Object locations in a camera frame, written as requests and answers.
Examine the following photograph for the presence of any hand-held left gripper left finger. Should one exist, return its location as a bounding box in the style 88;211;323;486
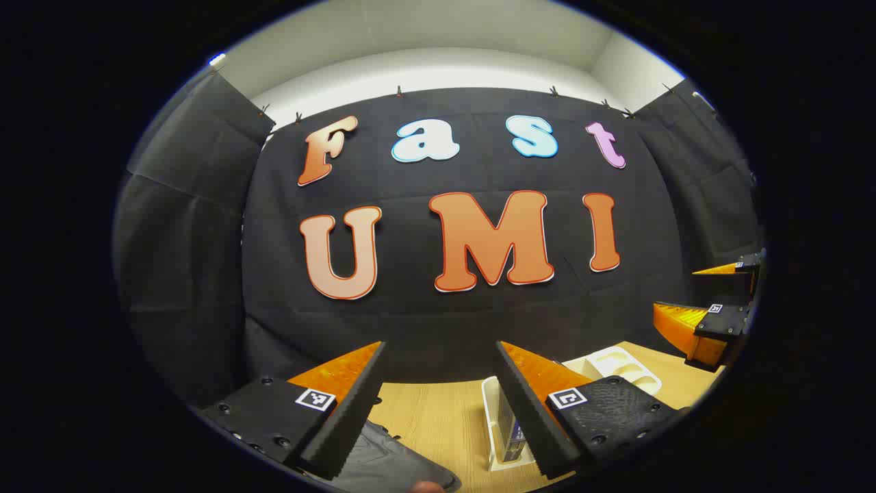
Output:
198;340;387;481

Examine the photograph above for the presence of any blue cover book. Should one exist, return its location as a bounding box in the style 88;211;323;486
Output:
502;394;528;463

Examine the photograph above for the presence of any black backdrop cloth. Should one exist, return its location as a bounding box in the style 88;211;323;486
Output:
113;68;766;412

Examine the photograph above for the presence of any grey schoolbag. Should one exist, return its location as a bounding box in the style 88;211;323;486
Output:
322;419;463;493

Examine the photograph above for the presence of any cream plastic bookshelf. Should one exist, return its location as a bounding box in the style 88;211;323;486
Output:
481;346;663;473

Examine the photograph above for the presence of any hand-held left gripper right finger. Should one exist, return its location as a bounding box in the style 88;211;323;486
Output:
494;340;692;480

